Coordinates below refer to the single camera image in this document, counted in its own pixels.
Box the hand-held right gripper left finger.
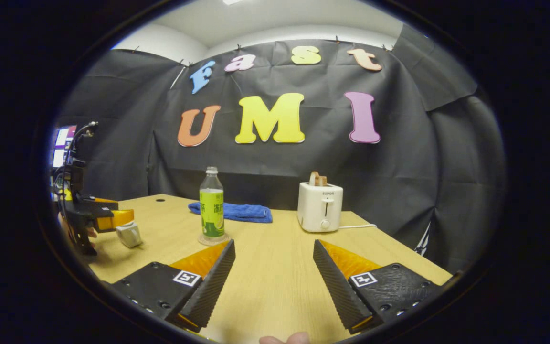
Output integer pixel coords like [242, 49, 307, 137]
[110, 239, 236, 333]

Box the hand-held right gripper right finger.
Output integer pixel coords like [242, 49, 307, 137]
[313, 239, 443, 335]

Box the white ceramic teacup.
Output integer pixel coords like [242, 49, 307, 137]
[115, 225, 143, 248]

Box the green label water bottle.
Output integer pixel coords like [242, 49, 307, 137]
[199, 166, 225, 242]

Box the computer monitor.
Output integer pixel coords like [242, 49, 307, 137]
[52, 125, 77, 168]

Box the white toaster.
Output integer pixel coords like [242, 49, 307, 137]
[297, 182, 344, 233]

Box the blue folded towel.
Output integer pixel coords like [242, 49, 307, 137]
[188, 202, 273, 224]

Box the black backdrop cloth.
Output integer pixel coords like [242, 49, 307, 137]
[53, 24, 507, 275]

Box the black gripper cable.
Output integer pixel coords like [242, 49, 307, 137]
[63, 121, 99, 163]

